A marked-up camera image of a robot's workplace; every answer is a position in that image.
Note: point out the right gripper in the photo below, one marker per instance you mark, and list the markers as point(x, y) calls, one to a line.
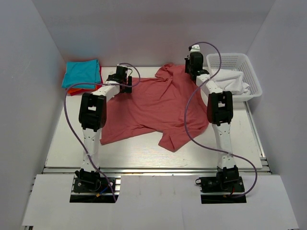
point(188, 60)

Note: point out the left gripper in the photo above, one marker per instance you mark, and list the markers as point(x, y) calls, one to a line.
point(127, 89)

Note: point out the salmon pink t-shirt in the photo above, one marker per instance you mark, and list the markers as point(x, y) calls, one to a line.
point(163, 103)

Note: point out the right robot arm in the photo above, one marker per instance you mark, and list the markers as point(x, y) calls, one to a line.
point(219, 114)

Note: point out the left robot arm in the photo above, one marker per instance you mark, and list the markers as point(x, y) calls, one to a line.
point(92, 115)

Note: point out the folded red t-shirt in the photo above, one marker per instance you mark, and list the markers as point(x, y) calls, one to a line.
point(100, 73)

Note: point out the white t-shirt in basket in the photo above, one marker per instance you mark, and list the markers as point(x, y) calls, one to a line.
point(232, 80)

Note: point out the folded teal t-shirt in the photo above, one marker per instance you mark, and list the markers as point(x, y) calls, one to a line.
point(78, 72)

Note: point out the white plastic basket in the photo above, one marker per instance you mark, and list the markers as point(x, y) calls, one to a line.
point(238, 62)

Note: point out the folded orange t-shirt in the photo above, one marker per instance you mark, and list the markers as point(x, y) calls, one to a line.
point(76, 91)

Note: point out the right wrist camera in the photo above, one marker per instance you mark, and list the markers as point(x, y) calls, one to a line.
point(194, 48)

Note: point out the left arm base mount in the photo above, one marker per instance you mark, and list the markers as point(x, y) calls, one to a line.
point(92, 187)

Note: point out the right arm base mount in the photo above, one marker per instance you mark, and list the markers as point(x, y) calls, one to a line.
point(225, 188)

